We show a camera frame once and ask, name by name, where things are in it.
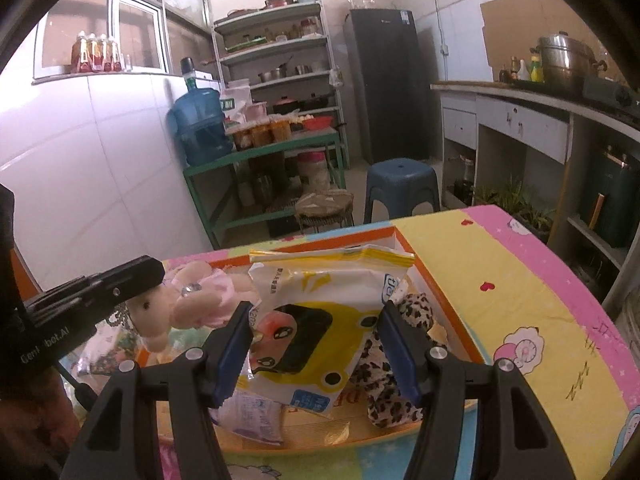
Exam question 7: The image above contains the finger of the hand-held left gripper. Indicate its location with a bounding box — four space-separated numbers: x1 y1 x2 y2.
24 255 166 327

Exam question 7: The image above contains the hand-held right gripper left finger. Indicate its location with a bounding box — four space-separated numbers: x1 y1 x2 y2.
60 301 253 480

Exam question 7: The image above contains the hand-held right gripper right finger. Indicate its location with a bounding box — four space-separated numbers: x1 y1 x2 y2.
377 300 576 480

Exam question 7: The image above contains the leopard print plush toy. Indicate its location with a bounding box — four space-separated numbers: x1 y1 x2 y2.
350 291 448 428

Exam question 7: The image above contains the shallow orange cardboard box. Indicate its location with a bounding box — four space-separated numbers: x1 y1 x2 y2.
135 225 488 448

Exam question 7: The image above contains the pink plush bear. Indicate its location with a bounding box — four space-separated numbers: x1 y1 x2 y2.
125 259 261 353

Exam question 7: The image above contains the yellow printed plastic bag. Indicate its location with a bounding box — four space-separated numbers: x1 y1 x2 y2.
240 244 416 418

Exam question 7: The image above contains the white soft pack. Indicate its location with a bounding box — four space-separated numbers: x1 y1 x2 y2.
210 390 286 446

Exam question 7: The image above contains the round wicker stool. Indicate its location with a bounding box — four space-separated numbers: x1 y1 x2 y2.
294 190 355 236

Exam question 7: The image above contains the green metal table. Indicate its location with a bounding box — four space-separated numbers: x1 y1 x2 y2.
182 127 346 251

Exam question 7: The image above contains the blue plastic stool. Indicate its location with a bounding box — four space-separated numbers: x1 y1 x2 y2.
364 158 441 223

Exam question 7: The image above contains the blue water jug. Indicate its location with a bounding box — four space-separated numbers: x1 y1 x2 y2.
167 57 233 168

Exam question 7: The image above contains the green potted plant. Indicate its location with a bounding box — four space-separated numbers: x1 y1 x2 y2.
475 180 556 233

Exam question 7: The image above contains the white plastic jar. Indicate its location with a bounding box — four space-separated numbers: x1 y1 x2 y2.
297 152 331 193

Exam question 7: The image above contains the interior glass window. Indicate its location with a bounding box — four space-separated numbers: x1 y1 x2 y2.
32 0 206 86

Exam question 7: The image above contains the kitchen counter with drawers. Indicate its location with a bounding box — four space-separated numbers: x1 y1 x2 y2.
431 81 640 311

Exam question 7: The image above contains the black refrigerator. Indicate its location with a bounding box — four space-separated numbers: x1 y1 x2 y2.
342 8 433 165

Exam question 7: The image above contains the white shelf rack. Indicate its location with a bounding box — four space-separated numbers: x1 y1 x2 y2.
212 2 351 171

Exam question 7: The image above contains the black gas stove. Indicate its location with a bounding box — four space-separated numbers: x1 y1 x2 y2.
582 77 640 111

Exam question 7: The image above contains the steel steamer pot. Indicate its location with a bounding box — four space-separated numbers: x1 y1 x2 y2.
537 31 608 96

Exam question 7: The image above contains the cardboard sheet on wall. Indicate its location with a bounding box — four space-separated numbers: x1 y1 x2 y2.
480 0 608 81

